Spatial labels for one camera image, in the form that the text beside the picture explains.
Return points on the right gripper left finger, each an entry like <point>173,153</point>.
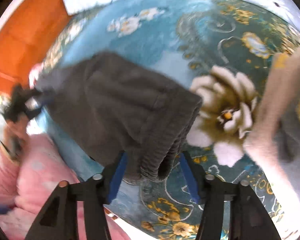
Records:
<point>74,207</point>

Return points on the dark grey sweatpants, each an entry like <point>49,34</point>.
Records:
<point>107,104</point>

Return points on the pink pajama clothing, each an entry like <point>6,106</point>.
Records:
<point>27,181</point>

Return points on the orange wooden headboard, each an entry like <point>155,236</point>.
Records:
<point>28,29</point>

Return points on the grey beige garment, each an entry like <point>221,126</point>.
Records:
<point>274,141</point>

